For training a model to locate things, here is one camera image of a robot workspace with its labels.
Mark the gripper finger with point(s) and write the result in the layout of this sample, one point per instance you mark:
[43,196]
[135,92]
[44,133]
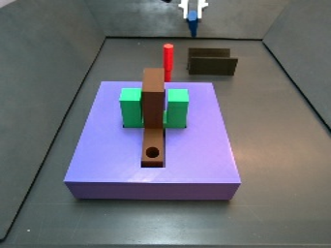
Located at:
[201,6]
[183,6]

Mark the blue hexagonal peg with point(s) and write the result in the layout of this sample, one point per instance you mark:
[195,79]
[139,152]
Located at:
[192,23]

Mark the black angle fixture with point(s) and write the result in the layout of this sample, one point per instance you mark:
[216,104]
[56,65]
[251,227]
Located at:
[209,61]

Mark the red hexagonal peg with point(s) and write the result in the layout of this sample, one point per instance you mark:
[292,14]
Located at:
[167,61]

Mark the green U-shaped block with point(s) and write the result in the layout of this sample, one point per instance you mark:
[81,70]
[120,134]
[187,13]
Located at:
[173,115]

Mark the brown L-shaped block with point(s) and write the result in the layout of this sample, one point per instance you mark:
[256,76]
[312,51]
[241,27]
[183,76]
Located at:
[153,95]

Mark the purple base block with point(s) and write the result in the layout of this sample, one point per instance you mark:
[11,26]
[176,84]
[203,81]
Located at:
[191,168]

